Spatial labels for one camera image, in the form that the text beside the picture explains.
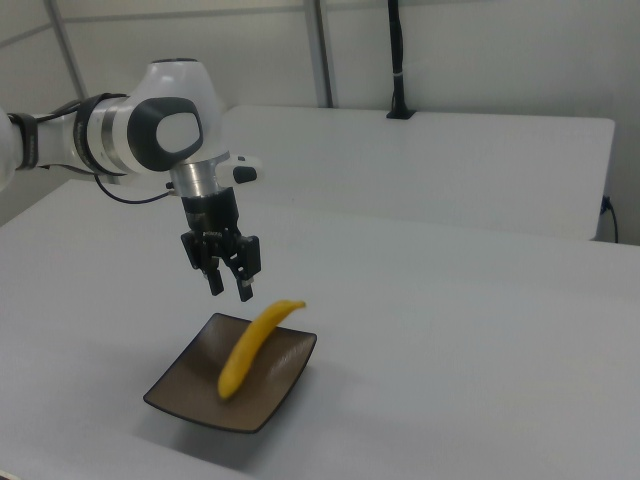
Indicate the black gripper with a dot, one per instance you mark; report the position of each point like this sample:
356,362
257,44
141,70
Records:
210,212

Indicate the black pole base mount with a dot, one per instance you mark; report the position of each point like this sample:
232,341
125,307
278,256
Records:
401,115

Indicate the slanted grey frame post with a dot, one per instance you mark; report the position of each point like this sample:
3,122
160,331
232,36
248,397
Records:
67,50

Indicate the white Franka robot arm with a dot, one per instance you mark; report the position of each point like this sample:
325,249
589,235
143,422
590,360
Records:
150,125

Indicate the grey wall frame post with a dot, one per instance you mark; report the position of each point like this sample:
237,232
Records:
320,50

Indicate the yellow banana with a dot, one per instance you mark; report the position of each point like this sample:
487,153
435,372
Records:
250,345

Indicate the brown square ceramic plate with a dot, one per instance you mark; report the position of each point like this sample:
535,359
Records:
190,380

